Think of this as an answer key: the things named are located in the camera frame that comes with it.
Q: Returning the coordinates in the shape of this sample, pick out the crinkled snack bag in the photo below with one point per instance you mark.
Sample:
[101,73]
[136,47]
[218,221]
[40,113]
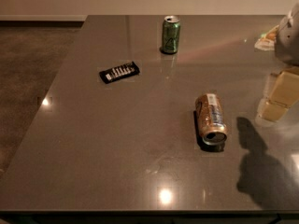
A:
[267,41]

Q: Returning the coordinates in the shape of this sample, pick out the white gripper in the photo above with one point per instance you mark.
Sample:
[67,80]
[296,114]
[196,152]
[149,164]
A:
[289,40]

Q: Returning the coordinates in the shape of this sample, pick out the orange soda can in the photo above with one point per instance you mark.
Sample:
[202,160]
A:
[211,125]

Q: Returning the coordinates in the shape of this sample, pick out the green soda can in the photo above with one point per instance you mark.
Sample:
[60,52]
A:
[170,34]

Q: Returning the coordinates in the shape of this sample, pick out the black snack bar wrapper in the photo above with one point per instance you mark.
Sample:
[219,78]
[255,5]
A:
[119,72]

